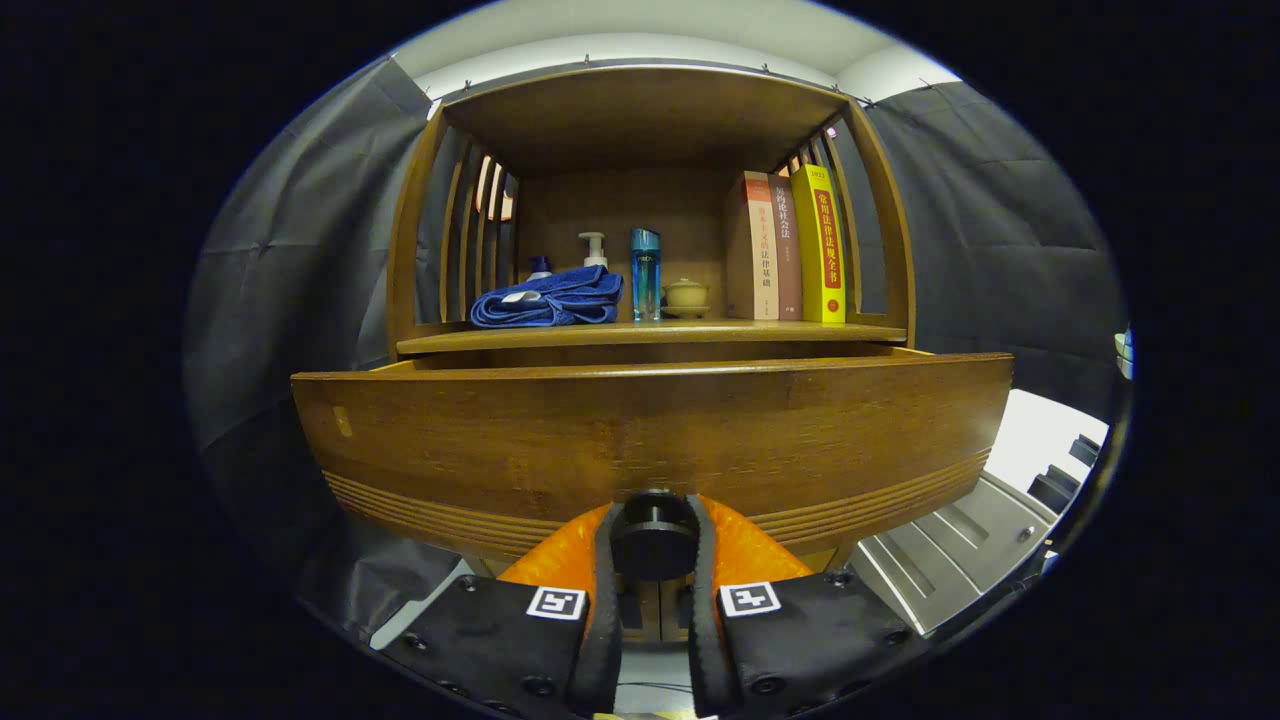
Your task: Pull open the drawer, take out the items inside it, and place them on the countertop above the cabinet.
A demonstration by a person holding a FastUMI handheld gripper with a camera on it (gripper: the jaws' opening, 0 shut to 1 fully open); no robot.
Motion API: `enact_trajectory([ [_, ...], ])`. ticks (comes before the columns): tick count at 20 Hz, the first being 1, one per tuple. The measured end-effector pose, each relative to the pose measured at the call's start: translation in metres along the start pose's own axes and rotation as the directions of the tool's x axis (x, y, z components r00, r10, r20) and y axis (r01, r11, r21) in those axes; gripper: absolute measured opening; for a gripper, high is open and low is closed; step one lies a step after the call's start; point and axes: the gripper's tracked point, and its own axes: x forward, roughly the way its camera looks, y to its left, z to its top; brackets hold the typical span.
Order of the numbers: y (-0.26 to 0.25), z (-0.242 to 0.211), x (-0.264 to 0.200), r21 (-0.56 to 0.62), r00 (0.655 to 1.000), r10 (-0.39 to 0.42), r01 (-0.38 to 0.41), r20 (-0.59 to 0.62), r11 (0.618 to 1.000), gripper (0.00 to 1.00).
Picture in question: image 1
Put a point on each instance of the yellow book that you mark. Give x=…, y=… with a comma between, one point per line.
x=820, y=250

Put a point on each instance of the beige lidded teacup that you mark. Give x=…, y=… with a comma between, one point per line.
x=686, y=295

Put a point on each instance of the grey ribbed panel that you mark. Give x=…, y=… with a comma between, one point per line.
x=940, y=560

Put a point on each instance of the white table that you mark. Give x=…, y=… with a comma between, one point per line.
x=1040, y=430

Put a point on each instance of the black backdrop cloth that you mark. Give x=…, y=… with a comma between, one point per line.
x=300, y=300

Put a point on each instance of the blue glass tumbler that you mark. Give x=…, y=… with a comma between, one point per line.
x=645, y=280

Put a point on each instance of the orange and white book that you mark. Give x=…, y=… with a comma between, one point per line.
x=750, y=250

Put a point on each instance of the small blue-capped bottle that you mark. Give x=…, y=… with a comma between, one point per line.
x=540, y=268

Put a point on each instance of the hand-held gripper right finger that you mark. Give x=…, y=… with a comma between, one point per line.
x=703, y=640

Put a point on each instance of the black block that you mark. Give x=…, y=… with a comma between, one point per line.
x=1085, y=450
x=1052, y=490

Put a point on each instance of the brown book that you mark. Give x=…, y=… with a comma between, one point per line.
x=788, y=260

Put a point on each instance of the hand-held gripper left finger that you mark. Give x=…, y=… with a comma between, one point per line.
x=603, y=640

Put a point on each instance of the white pump bottle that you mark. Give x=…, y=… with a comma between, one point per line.
x=594, y=255

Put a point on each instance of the wooden drawer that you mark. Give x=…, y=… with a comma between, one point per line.
x=650, y=430

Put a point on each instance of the wooden countertop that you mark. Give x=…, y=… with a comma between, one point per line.
x=650, y=335

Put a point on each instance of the white round bowl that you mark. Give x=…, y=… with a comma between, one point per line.
x=1124, y=350

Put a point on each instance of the blue folded towel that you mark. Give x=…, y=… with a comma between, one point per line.
x=560, y=295

